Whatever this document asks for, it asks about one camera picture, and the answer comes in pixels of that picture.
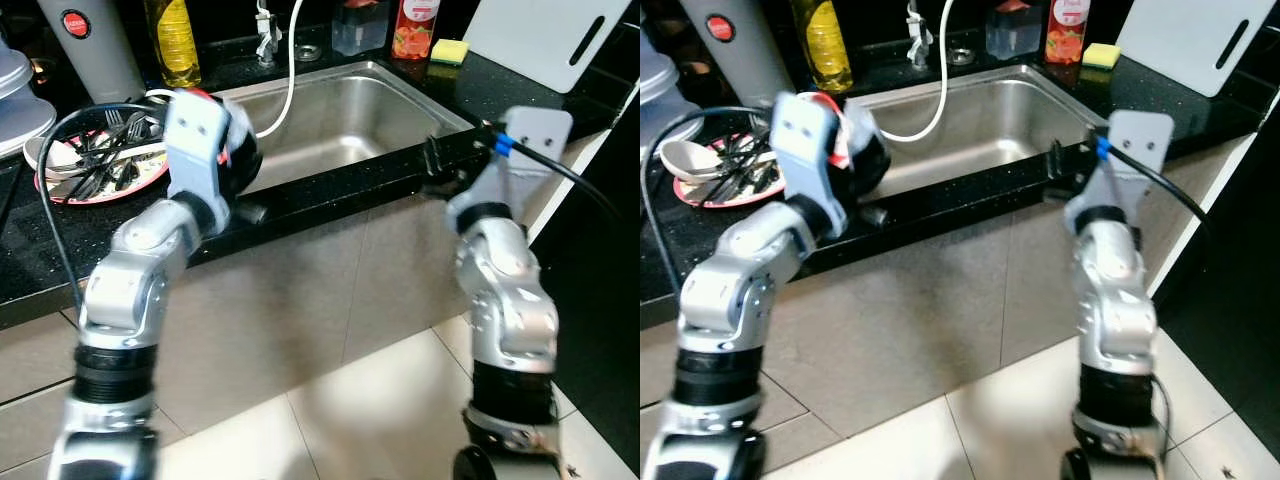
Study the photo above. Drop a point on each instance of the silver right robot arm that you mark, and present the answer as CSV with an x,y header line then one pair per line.
x,y
1115,300
505,300

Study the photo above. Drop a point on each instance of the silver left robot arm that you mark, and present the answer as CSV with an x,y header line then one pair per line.
x,y
130,280
725,290

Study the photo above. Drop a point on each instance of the grey kitchen faucet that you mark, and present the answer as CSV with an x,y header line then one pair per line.
x,y
918,38
267,35

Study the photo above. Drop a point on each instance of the blue tape strip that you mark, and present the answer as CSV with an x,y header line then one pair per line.
x,y
1103,149
503,145

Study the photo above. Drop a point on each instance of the stainless steel sink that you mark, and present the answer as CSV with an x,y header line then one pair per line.
x,y
990,125
340,120

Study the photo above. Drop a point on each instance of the red rimmed plate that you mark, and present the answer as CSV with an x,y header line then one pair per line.
x,y
700,193
140,180

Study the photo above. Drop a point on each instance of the yellow sponge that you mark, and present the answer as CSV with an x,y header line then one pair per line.
x,y
450,51
1101,55

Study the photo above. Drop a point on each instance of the yellow oil bottle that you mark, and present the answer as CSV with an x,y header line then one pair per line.
x,y
175,45
825,48

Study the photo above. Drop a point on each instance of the black fork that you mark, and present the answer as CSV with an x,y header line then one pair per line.
x,y
112,155
745,165
120,150
735,160

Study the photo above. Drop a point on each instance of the red pump soap bottle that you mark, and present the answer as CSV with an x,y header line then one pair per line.
x,y
415,30
1067,32

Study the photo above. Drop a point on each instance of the white cutting board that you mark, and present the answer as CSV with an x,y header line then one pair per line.
x,y
1185,45
535,40

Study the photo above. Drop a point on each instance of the clear plastic container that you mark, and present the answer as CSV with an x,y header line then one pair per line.
x,y
360,28
1013,32

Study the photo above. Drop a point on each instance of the grey appliance with red button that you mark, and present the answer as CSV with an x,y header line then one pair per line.
x,y
95,50
745,55

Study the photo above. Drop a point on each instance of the white ceramic spoon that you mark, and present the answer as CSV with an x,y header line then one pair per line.
x,y
690,158
55,155

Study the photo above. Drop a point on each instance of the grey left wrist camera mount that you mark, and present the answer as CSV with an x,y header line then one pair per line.
x,y
805,150
195,145

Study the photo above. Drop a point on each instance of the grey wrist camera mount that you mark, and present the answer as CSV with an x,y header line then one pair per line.
x,y
535,150
805,150
1140,150
195,145

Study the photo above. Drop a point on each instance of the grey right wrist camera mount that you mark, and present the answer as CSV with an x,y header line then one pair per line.
x,y
1140,150
535,150

